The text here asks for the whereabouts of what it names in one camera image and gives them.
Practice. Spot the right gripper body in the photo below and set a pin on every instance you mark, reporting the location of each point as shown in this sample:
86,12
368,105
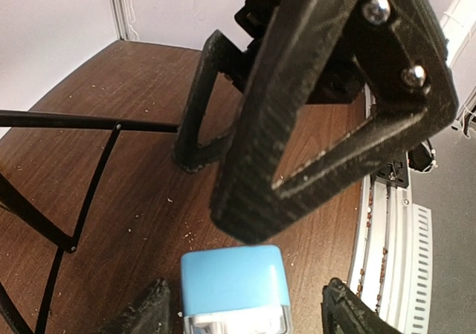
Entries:
340,81

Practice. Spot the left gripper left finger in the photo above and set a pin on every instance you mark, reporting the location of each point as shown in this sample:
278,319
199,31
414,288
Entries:
148,313

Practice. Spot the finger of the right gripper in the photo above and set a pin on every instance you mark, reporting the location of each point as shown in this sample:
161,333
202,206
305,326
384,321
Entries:
286,158
219,56

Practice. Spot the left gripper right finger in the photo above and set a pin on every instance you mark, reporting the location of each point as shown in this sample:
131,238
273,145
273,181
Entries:
343,312

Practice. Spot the blue metronome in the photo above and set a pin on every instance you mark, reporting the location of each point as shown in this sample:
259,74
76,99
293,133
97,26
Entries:
235,290

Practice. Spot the black music stand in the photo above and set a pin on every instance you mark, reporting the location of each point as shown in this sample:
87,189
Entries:
48,181

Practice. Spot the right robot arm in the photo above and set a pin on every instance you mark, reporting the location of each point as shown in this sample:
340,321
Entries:
457,51

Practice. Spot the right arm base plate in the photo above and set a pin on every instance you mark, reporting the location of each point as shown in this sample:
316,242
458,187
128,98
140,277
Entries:
396,173

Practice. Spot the left aluminium corner post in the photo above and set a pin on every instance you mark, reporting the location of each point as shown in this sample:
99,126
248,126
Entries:
124,18

